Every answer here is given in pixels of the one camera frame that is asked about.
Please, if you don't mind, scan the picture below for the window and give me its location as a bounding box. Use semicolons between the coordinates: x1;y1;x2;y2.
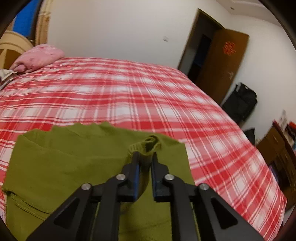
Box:
11;0;40;39

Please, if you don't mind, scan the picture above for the beige wooden headboard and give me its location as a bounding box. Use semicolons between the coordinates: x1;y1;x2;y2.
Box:
0;30;34;70

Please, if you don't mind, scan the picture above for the red paper door decoration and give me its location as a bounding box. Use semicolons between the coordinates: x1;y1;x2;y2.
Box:
222;41;237;55

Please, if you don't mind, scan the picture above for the dark wooden door frame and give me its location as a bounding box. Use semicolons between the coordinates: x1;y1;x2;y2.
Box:
178;8;226;81

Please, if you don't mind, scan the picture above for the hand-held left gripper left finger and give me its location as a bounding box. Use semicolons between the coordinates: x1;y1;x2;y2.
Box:
25;152;141;241

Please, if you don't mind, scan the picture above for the green striped sweater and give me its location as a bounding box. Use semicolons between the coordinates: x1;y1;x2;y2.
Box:
1;122;199;241

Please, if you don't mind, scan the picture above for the brown wooden door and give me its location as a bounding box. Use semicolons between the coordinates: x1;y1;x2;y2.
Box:
196;29;250;105

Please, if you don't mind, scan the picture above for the pink pillow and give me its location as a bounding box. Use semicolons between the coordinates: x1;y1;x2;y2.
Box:
10;44;65;73

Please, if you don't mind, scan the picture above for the brown wooden cabinet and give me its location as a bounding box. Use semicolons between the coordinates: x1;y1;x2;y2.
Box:
257;120;296;212

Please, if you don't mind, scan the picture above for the red plaid bed sheet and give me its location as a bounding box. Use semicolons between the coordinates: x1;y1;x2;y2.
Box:
0;57;288;241

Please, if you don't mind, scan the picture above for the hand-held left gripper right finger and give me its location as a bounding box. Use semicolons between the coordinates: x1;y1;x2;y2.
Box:
150;152;264;241

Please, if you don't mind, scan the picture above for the large black bag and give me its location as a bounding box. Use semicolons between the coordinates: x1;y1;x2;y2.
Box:
221;82;258;127

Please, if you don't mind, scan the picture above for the small black bag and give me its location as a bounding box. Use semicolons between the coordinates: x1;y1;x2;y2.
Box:
243;128;256;145

